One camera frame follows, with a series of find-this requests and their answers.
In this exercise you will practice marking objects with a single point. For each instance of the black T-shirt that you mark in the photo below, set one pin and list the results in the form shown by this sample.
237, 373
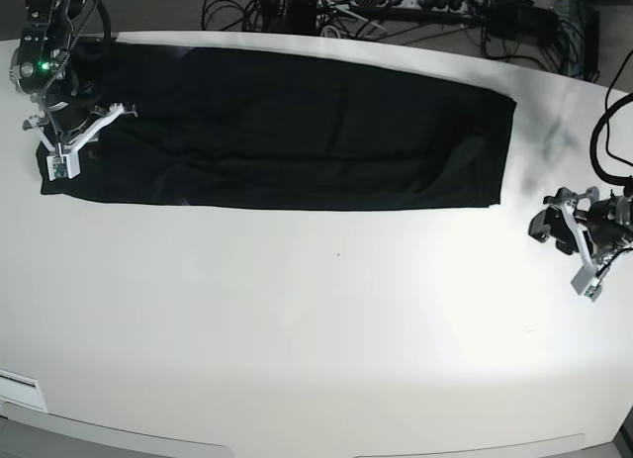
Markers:
261, 130

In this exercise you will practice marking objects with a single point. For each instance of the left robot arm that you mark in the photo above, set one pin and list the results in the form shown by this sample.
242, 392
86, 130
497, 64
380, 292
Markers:
600, 146

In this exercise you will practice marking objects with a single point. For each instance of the white label plate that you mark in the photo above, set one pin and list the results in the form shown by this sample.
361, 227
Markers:
21, 391

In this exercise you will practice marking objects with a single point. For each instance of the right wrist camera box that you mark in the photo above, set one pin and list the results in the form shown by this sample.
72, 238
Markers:
62, 166

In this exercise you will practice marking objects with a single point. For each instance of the black equipment box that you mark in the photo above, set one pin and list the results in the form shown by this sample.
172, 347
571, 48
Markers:
511, 21

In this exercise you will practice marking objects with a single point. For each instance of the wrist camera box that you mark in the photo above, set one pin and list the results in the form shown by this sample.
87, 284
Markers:
62, 166
587, 283

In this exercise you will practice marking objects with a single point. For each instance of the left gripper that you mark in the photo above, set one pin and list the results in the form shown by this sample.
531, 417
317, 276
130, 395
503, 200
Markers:
607, 223

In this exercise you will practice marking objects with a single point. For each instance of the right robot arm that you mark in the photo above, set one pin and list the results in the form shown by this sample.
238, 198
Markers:
55, 32

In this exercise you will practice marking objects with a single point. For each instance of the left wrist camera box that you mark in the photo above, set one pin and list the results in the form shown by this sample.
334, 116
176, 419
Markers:
587, 283

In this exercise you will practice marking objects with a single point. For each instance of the white power strip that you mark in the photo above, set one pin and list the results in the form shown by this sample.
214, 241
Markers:
430, 5

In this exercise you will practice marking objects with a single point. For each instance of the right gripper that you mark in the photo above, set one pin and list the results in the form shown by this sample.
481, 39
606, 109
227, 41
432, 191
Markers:
65, 118

